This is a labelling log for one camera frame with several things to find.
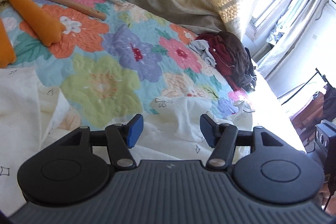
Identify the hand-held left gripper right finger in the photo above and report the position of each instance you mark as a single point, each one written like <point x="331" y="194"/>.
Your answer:
<point x="207" y="132"/>

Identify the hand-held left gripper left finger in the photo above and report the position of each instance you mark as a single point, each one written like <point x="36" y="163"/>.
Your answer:
<point x="135" y="132"/>

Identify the white bow-print garment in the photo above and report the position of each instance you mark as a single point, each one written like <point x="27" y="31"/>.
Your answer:
<point x="23" y="108"/>

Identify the black stand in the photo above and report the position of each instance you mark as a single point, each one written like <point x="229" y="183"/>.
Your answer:
<point x="304" y="87"/>

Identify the dark red garment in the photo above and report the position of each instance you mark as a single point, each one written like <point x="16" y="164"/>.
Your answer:
<point x="223" y="61"/>

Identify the dark blue garment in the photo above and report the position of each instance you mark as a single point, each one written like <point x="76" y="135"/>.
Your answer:
<point x="252" y="71"/>

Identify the light grey cloth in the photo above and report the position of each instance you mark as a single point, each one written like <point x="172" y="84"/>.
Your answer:
<point x="203" y="50"/>

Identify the floral quilt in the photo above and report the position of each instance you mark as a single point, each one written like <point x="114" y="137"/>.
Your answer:
<point x="118" y="45"/>

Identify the sheer white curtain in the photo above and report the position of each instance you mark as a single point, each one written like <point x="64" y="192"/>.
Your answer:
<point x="291" y="29"/>

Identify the window frame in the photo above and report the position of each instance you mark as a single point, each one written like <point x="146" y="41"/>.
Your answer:
<point x="273" y="14"/>

